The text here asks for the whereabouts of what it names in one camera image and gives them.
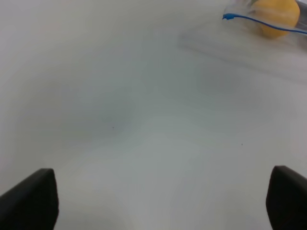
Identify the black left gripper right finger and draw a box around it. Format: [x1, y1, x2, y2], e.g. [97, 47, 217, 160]
[266, 166, 307, 230]

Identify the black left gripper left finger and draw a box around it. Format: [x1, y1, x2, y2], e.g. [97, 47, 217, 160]
[0, 168, 59, 230]

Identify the clear zip bag blue seal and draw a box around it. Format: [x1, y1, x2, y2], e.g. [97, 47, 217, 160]
[178, 0, 307, 82]

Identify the yellow pear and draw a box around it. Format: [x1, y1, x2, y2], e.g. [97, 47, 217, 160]
[250, 0, 300, 39]

